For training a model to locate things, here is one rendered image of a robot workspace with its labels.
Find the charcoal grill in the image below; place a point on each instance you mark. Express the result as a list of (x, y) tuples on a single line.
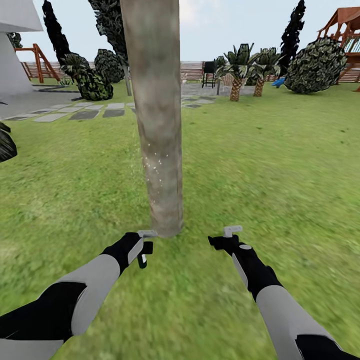
[(210, 68)]

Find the pesticide atomizer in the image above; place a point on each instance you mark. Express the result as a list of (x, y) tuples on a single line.
[(142, 260)]

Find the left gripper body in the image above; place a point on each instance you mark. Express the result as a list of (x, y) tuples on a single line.
[(147, 248)]

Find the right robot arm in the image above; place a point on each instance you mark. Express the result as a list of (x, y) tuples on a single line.
[(294, 333)]

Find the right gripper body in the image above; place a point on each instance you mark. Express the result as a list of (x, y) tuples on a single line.
[(223, 242)]

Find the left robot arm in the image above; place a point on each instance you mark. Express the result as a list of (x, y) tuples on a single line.
[(67, 308)]

